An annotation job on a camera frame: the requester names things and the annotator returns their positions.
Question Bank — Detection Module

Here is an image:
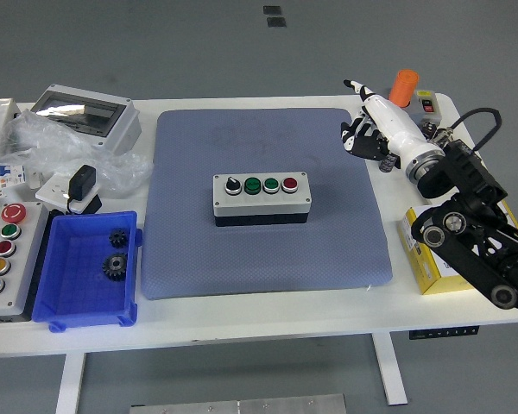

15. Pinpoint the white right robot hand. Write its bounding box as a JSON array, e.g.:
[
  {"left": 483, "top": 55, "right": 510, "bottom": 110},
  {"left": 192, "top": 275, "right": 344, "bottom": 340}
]
[{"left": 339, "top": 78, "right": 437, "bottom": 168}]

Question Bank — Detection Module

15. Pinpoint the grey four-button control box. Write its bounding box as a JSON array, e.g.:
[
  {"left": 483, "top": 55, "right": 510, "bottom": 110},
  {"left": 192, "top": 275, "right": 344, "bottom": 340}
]
[{"left": 212, "top": 171, "right": 313, "bottom": 229}]

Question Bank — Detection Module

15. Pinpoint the grey five-button control station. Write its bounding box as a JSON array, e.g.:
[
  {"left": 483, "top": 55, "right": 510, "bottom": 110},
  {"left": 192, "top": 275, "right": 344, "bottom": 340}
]
[{"left": 0, "top": 201, "right": 48, "bottom": 323}]

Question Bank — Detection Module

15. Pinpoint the orange cylinder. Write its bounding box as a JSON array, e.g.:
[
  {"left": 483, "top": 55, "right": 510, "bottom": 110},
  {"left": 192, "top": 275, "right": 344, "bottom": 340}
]
[{"left": 388, "top": 70, "right": 420, "bottom": 109}]

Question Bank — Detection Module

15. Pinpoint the white and yellow cardboard box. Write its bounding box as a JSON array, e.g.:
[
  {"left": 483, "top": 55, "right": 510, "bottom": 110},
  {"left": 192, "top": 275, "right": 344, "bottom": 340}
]
[{"left": 397, "top": 202, "right": 518, "bottom": 296}]

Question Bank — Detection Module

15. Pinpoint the black table control panel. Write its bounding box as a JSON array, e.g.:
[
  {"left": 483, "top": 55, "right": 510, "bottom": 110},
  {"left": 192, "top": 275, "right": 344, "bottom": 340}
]
[{"left": 408, "top": 326, "right": 480, "bottom": 341}]

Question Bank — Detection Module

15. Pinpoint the grey-blue textured mat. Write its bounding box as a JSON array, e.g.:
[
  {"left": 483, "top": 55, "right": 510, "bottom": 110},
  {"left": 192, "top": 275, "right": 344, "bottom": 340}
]
[{"left": 140, "top": 107, "right": 394, "bottom": 301}]

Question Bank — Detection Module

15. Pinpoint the white table leg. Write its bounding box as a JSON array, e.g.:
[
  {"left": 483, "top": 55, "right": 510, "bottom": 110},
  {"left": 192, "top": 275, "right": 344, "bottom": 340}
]
[
  {"left": 370, "top": 332, "right": 409, "bottom": 406},
  {"left": 54, "top": 352, "right": 87, "bottom": 414}
]

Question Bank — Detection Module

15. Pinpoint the large black bevel gear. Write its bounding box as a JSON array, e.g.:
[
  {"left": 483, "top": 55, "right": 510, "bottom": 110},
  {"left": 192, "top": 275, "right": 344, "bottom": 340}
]
[{"left": 101, "top": 252, "right": 130, "bottom": 282}]

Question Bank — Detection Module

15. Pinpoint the black power adapter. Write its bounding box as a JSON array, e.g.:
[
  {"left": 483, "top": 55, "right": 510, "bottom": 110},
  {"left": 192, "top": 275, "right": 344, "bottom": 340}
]
[{"left": 67, "top": 164, "right": 104, "bottom": 216}]

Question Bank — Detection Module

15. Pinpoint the grey metal plate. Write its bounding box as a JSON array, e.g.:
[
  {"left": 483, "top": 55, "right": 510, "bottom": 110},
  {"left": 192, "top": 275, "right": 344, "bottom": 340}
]
[{"left": 129, "top": 393, "right": 347, "bottom": 414}]

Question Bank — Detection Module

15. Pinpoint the clear plastic bag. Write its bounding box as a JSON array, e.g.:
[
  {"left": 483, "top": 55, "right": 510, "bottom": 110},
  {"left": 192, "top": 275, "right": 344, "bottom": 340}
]
[{"left": 0, "top": 109, "right": 155, "bottom": 199}]

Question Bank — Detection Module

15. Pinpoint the blue plastic bin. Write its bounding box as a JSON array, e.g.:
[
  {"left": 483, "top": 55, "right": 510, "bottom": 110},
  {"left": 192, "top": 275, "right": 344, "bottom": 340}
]
[{"left": 31, "top": 210, "right": 143, "bottom": 333}]

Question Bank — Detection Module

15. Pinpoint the white circuit breaker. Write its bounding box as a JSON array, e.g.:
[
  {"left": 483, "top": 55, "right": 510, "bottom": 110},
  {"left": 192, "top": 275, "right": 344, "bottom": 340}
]
[{"left": 0, "top": 163, "right": 29, "bottom": 202}]

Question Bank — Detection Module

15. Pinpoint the white rectangular box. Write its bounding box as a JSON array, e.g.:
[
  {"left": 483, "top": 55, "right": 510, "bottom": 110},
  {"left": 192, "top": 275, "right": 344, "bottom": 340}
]
[{"left": 0, "top": 97, "right": 22, "bottom": 154}]

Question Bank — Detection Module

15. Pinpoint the grey switch box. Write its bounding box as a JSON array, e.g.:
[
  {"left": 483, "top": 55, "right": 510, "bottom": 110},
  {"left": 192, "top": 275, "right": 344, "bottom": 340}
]
[{"left": 386, "top": 88, "right": 445, "bottom": 127}]

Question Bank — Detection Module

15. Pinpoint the grey enclosure with clear lid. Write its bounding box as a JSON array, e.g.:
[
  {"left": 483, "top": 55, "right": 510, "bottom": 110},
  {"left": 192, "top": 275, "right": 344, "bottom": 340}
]
[{"left": 29, "top": 84, "right": 142, "bottom": 157}]

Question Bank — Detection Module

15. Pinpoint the white wall socket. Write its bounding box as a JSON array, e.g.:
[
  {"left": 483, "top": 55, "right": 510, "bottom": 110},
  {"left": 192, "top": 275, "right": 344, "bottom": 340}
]
[{"left": 35, "top": 172, "right": 100, "bottom": 213}]

